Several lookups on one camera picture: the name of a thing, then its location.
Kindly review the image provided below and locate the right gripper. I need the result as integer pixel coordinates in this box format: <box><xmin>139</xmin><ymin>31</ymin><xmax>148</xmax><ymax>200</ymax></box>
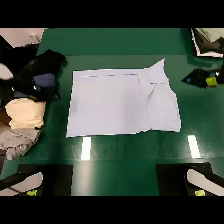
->
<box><xmin>186</xmin><ymin>67</ymin><xmax>220</xmax><ymax>89</ymax></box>

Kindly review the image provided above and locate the white shirt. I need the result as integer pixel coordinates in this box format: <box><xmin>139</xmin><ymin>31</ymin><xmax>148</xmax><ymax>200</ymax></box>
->
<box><xmin>65</xmin><ymin>58</ymin><xmax>183</xmax><ymax>139</ymax></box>

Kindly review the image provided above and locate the dark folded garment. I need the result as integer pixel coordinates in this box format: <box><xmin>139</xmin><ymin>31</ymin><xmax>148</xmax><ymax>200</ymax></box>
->
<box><xmin>191</xmin><ymin>28</ymin><xmax>224</xmax><ymax>56</ymax></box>

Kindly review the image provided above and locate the black garment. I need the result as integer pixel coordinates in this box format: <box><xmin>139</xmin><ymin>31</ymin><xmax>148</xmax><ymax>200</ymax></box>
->
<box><xmin>20</xmin><ymin>49</ymin><xmax>69</xmax><ymax>102</ymax></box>

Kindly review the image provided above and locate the blue garment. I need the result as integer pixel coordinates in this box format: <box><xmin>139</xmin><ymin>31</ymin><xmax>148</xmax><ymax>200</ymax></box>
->
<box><xmin>32</xmin><ymin>73</ymin><xmax>57</xmax><ymax>89</ymax></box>

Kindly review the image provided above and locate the cream garment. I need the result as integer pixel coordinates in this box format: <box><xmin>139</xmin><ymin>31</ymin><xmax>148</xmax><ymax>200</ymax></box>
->
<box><xmin>4</xmin><ymin>97</ymin><xmax>47</xmax><ymax>130</ymax></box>

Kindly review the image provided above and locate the grey garment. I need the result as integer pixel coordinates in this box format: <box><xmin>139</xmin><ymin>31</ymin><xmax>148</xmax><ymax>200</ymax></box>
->
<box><xmin>0</xmin><ymin>127</ymin><xmax>42</xmax><ymax>161</ymax></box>

